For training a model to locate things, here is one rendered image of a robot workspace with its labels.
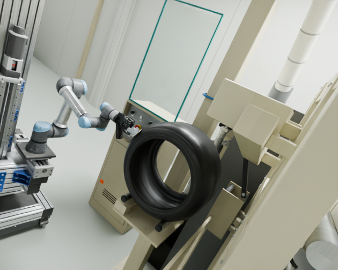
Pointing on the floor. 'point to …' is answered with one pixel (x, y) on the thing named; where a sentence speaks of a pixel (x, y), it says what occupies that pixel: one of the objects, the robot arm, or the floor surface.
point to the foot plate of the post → (120, 264)
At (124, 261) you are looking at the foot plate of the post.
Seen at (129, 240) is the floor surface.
